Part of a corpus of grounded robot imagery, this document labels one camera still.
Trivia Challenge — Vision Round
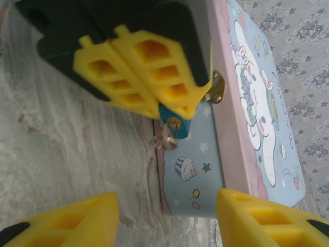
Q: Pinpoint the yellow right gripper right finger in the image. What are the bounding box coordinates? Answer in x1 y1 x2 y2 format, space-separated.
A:
215 188 329 247

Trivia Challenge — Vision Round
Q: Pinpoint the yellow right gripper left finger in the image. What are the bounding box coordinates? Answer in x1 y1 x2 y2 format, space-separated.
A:
0 190 120 247

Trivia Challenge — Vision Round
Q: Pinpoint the small gold key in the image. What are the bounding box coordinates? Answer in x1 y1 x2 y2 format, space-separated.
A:
166 116 181 130

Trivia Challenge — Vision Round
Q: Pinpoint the clear key ring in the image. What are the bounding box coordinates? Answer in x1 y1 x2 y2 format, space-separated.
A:
149 120 178 152

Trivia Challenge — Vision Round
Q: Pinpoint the gold box hasp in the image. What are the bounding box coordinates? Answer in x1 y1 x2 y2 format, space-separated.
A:
205 69 226 104

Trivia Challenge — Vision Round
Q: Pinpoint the blue cartoon tin box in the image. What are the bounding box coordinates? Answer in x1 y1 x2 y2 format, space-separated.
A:
151 0 307 222

